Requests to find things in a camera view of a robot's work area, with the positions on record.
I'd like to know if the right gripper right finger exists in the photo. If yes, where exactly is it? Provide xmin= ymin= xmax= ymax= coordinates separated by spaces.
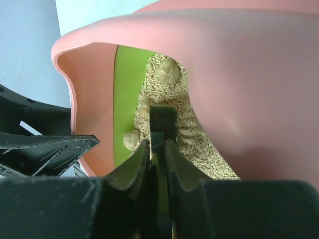
xmin=165 ymin=140 xmax=214 ymax=239

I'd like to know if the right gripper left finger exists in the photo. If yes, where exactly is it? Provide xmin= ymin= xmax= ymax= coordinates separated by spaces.
xmin=103 ymin=139 xmax=150 ymax=239

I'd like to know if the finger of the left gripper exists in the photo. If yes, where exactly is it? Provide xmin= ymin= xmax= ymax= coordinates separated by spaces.
xmin=0 ymin=132 xmax=99 ymax=177
xmin=0 ymin=85 xmax=71 ymax=135

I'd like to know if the black litter scoop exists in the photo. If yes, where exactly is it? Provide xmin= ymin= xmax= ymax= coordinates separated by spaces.
xmin=146 ymin=105 xmax=178 ymax=239

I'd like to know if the pink litter box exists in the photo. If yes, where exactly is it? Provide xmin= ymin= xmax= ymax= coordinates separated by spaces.
xmin=51 ymin=0 xmax=319 ymax=186

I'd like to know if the litter clump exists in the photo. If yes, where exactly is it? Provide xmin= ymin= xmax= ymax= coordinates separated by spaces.
xmin=139 ymin=100 xmax=151 ymax=120
xmin=155 ymin=58 xmax=180 ymax=85
xmin=123 ymin=129 xmax=140 ymax=151

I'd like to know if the beige cat litter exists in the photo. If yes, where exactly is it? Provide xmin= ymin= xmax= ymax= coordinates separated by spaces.
xmin=134 ymin=53 xmax=239 ymax=180

